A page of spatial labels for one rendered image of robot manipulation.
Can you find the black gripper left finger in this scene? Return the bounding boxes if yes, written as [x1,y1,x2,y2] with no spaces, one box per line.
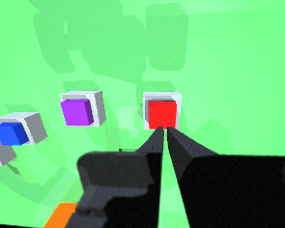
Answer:
[75,126,164,228]

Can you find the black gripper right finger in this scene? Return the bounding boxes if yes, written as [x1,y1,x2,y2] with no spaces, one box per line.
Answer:
[166,127,285,228]

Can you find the purple button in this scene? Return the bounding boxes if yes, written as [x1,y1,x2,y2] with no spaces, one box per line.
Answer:
[59,90,106,127]

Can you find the red button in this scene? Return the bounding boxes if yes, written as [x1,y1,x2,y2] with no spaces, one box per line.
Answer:
[143,92,182,129]

